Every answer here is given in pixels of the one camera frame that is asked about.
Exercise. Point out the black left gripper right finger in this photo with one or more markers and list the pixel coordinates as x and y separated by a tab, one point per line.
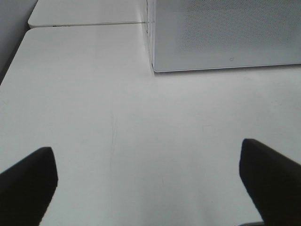
273	182

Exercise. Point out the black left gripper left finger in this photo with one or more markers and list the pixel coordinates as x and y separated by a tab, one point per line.
27	188

